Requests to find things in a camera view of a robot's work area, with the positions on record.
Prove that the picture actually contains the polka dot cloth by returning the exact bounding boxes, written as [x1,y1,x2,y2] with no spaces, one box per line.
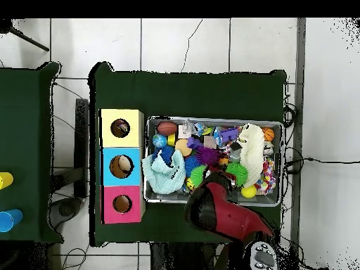
[111,119,131,138]

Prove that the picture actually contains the cream knitted cloth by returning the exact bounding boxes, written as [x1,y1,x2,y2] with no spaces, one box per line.
[238,122,266,188]

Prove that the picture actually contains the wooden box with three holes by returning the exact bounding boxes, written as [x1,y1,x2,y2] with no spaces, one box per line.
[98,108,146,225]

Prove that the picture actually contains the blue spiky rubber ball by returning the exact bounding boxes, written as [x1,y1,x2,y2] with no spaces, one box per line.
[153,145,176,169]
[184,155,201,178]

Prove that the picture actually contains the globe print ball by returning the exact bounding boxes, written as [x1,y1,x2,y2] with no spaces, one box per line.
[152,134,169,149]

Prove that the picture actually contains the brown toy football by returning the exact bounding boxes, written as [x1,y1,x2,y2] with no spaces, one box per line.
[156,120,179,136]

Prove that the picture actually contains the purple spiky rubber ball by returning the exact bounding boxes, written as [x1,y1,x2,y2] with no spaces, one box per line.
[194,146,221,167]

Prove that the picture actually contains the green spiky rubber ball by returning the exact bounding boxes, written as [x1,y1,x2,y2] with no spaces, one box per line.
[226,162,249,186]
[190,165,208,187]

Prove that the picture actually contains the mint knitted cloth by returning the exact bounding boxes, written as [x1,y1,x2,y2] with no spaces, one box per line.
[141,149,187,195]

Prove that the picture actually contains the purple toy building brick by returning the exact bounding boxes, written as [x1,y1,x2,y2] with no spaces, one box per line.
[219,127,240,143]

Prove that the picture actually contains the dark green table cloth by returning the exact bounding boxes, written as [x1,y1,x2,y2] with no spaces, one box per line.
[88,61,288,248]
[0,61,65,244]

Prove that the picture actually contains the black upright panel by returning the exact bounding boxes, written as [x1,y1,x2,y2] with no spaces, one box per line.
[74,98,90,200]

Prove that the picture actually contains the grey stand foot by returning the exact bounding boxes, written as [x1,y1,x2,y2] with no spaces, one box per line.
[49,196,83,229]

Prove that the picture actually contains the yellow cup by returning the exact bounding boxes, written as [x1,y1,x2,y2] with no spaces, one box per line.
[0,172,14,191]

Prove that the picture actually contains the blue cup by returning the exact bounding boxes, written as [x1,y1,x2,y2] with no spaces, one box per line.
[0,208,24,233]

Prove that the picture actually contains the black tripod leg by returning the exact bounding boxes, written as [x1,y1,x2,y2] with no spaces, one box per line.
[0,19,51,53]

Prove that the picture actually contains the shallow wire mesh bin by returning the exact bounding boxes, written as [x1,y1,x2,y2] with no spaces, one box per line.
[142,115,284,208]

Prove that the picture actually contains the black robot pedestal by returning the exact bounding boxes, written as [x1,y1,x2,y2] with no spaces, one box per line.
[150,242,226,270]

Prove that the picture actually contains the black power cable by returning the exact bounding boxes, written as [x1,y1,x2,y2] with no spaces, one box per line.
[283,157,360,175]

